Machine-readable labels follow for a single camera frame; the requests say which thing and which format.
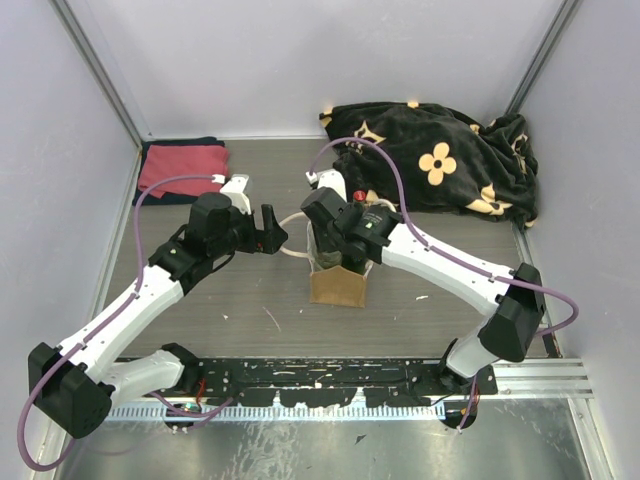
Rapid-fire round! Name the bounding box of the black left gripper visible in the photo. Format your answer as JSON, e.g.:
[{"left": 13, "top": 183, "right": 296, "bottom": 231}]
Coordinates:
[{"left": 211, "top": 202, "right": 288, "bottom": 260}]

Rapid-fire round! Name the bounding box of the cola glass bottle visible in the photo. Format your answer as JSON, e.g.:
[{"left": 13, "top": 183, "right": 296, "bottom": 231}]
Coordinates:
[{"left": 353, "top": 190, "right": 367, "bottom": 204}]

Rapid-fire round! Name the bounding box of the brown canvas bag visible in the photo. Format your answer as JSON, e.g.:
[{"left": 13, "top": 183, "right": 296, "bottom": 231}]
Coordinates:
[{"left": 296, "top": 203, "right": 401, "bottom": 308}]

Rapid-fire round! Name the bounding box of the green bottle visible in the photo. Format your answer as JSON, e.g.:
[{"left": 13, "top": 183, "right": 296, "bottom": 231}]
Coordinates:
[{"left": 309, "top": 240, "right": 342, "bottom": 272}]

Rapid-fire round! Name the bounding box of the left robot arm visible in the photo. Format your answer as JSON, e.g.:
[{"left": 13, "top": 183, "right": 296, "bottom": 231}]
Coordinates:
[{"left": 28, "top": 193, "right": 288, "bottom": 439}]

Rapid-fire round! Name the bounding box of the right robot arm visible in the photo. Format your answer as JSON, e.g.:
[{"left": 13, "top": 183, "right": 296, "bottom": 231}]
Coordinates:
[{"left": 301, "top": 187, "right": 545, "bottom": 394}]

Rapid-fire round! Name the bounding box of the black floral blanket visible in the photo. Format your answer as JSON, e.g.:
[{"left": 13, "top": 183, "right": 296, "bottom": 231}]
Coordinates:
[{"left": 319, "top": 102, "right": 538, "bottom": 228}]

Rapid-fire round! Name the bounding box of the red folded cloth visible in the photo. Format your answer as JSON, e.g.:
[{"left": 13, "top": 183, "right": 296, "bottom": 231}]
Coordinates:
[{"left": 137, "top": 144, "right": 230, "bottom": 201}]

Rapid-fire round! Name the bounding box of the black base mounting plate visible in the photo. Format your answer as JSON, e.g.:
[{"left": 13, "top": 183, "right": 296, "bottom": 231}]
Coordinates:
[{"left": 159, "top": 358, "right": 471, "bottom": 408}]

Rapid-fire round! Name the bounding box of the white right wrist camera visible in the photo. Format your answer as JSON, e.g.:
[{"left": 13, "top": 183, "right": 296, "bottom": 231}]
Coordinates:
[{"left": 305, "top": 169, "right": 347, "bottom": 201}]

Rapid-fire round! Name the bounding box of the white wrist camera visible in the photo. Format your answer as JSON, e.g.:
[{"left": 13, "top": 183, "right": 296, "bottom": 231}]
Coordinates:
[
  {"left": 213, "top": 174, "right": 252, "bottom": 215},
  {"left": 305, "top": 169, "right": 347, "bottom": 201}
]

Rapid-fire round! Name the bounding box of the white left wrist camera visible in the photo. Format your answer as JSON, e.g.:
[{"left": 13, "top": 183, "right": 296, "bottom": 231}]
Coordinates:
[{"left": 213, "top": 174, "right": 252, "bottom": 215}]

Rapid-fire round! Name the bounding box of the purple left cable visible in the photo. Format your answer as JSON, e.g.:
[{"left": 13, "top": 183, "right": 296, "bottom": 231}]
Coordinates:
[{"left": 17, "top": 173, "right": 236, "bottom": 472}]

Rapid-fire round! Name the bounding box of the white cable duct strip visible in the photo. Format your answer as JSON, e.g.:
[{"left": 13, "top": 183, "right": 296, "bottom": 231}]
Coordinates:
[{"left": 106, "top": 401, "right": 446, "bottom": 422}]

